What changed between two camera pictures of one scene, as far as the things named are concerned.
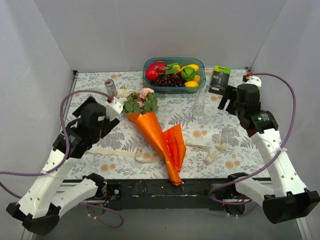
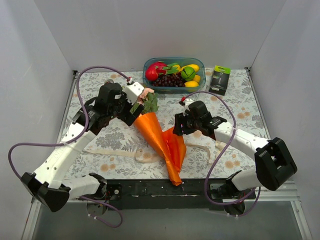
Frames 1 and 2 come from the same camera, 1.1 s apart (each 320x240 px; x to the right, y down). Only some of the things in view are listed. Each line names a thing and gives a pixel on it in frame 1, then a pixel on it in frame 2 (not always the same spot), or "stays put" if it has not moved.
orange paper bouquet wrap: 170,144 stays put
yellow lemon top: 195,67 stays put
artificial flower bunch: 144,101 stays put
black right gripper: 231,99 to 185,124
